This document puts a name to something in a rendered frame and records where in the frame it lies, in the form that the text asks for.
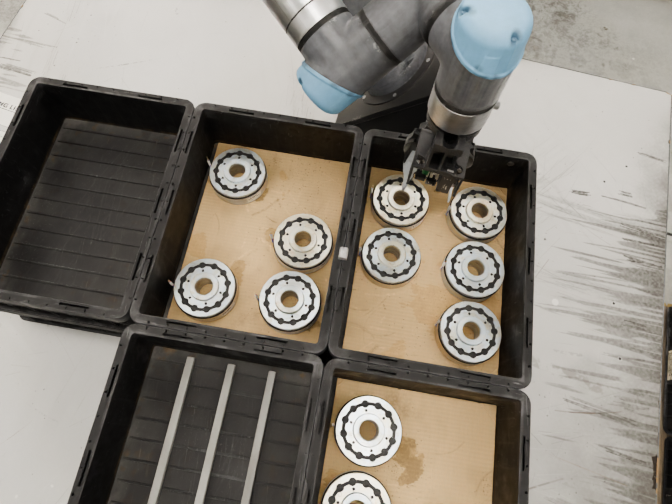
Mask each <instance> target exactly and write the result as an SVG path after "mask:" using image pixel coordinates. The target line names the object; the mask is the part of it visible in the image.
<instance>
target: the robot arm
mask: <svg viewBox="0 0 672 504"><path fill-rule="evenodd" d="M262 1H263V2H264V4H265V5H266V7H267V8H268V9H269V11H270V12H271V13H272V15H273V16H274V18H275V19H276V20H277V22H278V23H279V24H280V26H281V27H282V29H283V30H284V31H285V33H286V34H287V36H288V37H289V38H290V40H291V41H292V42H293V44H294V45H295V47H296V48H297V49H298V50H299V52H300V53H301V55H302V56H303V57H304V59H305V60H304V61H303V62H302V65H301V66H300V67H299V68H298V69H297V79H298V82H299V83H300V85H301V86H302V89H303V91H304V92H305V94H306V95H307V96H308V98H309V99H310V100H311V101H312V102H313V103H314V104H315V105H316V106H317V107H318V108H319V109H321V110H322V111H324V112H325V113H328V114H338V113H340V112H341V111H342V110H344V109H345V108H346V107H348V106H349V105H350V104H352V103H353V102H354V101H356V100H357V99H358V98H361V97H363V94H364V93H365V92H366V91H367V92H368V93H369V94H370V95H373V96H383V95H387V94H389V93H391V92H393V91H395V90H397V89H399V88H400V87H401V86H403V85H404V84H405V83H406V82H408V81H409V80H410V79H411V78H412V77H413V75H414V74H415V73H416V72H417V71H418V69H419V68H420V66H421V65H422V63H423V61H424V59H425V56H426V53H427V48H428V46H429V47H430V48H431V49H432V50H433V52H434V53H435V55H436V56H437V58H438V59H439V62H440V67H439V70H438V73H437V76H436V79H435V82H434V85H433V88H432V91H431V94H430V97H429V101H428V111H427V122H423V123H420V127H419V129H417V128H414V131H413V132H412V133H411V134H410V135H409V136H408V137H407V138H406V141H405V144H404V148H403V150H404V154H405V156H404V161H403V175H404V179H403V184H402V190H403V191H404V190H405V188H406V187H407V185H408V183H409V182H410V181H411V180H412V178H413V177H414V173H415V172H416V174H415V179H416V180H421V181H425V179H426V181H425V184H429V185H431V186H435V184H436V182H437V185H436V189H435V191H437V192H442V193H446V194H447V193H448V192H449V194H448V201H447V202H450V198H451V194H452V190H453V187H454V190H453V195H452V196H453V197H454V196H455V195H456V193H457V191H458V189H459V187H460V185H461V184H462V182H463V180H464V177H465V172H466V169H467V168H469V167H471V166H472V165H473V161H474V156H475V149H474V148H475V143H473V140H474V138H475V137H476V136H477V135H478V134H479V132H480V131H481V129H482V127H483V126H484V125H485V123H486V122H487V120H488V118H489V116H490V114H491V111H492V110H493V109H495V110H498V109H499V108H500V105H501V103H500V101H498V99H499V98H500V96H501V94H502V92H503V90H504V88H505V86H506V84H507V82H508V80H509V78H510V76H511V74H512V73H513V71H514V70H515V69H516V68H517V66H518V65H519V63H520V61H521V59H522V57H523V54H524V50H525V46H526V44H527V42H528V39H529V37H530V35H531V32H532V29H533V15H532V11H531V9H530V7H529V5H528V3H527V2H526V1H525V0H262ZM459 180H460V181H459Z"/></svg>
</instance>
